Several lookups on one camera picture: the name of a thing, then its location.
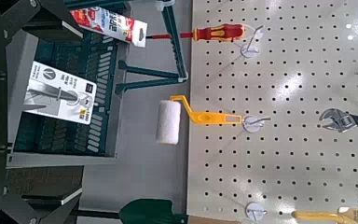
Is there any green garden trowel wooden handle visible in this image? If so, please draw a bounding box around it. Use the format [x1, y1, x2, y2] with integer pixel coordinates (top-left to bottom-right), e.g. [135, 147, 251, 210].
[118, 199, 243, 224]

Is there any white pegboard hook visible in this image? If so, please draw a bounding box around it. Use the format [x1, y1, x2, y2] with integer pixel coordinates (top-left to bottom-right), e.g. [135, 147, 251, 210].
[245, 202, 269, 223]
[241, 115, 272, 134]
[241, 24, 265, 59]

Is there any red white packaged tube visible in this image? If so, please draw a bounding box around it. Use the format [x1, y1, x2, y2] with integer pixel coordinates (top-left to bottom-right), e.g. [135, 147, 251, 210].
[69, 6, 148, 49]

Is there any yellow handled white paint roller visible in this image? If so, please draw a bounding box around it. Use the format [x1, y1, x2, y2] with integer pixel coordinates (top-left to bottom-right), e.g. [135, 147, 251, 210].
[155, 94, 242, 146]

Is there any red yellow screwdriver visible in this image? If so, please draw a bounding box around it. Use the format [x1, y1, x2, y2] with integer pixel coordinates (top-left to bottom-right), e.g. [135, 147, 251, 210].
[145, 22, 246, 43]

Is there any dark green crate handle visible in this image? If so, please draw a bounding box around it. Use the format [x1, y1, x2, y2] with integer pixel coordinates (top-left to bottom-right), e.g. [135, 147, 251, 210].
[63, 0, 189, 96]

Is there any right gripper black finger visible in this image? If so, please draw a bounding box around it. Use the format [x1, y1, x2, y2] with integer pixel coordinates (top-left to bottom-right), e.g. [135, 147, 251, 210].
[0, 0, 84, 41]
[0, 166, 85, 224]

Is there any gray green plastic crate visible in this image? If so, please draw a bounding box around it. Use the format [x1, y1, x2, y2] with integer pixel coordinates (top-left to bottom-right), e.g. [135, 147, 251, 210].
[6, 29, 129, 169]

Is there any black handled adjustable wrench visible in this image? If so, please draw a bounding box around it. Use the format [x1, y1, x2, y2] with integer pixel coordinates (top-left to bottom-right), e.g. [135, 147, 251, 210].
[319, 107, 358, 133]

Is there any yellow handled paint brush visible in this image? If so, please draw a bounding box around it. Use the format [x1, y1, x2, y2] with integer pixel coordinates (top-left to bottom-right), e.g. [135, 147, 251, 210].
[291, 207, 358, 224]

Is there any beige metal pegboard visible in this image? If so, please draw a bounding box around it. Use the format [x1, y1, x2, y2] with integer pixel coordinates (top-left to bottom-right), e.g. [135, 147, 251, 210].
[186, 0, 358, 224]

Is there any gray backing panel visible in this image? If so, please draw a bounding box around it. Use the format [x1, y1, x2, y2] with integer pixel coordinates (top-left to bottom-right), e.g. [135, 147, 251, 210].
[77, 0, 197, 218]

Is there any white carded pliers package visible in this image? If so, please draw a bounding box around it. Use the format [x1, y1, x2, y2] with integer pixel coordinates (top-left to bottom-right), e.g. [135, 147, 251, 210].
[22, 60, 98, 126]

